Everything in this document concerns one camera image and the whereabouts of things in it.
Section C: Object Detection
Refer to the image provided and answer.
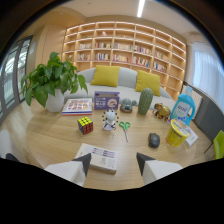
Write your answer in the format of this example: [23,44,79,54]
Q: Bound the blue detergent bottle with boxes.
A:
[169,85,197,127]

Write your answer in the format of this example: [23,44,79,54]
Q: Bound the colourful picture book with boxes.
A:
[61,97,93,117]

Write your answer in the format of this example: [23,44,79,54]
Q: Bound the white flat box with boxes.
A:
[183,129,199,148]

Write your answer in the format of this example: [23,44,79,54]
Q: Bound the colourful puzzle cube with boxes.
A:
[77,116,94,136]

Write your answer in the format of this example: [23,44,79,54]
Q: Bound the purple box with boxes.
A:
[93,90,121,111]

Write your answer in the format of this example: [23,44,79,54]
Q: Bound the green handled scissors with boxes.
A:
[118,121,132,143]

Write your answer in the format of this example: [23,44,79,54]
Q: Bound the light grey sofa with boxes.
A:
[63,66,177,111]

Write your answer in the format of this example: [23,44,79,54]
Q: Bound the wooden bookshelf wall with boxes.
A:
[61,21,187,102]

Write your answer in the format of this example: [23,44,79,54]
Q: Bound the white spiky figurine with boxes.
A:
[101,108,120,131]

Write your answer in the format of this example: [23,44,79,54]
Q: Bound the yellow cushion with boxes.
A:
[134,69,162,98]
[90,64,121,88]

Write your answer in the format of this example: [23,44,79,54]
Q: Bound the dark grey computer mouse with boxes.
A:
[148,132,161,149]

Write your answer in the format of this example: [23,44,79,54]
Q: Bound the grey elephant figurine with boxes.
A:
[119,97,138,114]

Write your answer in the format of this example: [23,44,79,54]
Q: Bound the green plant in white pot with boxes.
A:
[20,51,89,113]

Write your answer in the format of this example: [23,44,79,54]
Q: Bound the green ceramic cactus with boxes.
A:
[137,87,154,116]

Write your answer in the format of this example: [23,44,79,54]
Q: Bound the green chair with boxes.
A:
[203,129,224,160]

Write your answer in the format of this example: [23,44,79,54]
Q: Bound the ceiling light strip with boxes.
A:
[136,0,146,19]

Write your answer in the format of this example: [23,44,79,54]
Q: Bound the yellow instant noodle cup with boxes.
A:
[166,118,192,148]

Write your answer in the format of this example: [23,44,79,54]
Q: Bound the white paperback book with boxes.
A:
[75,143,120,175]

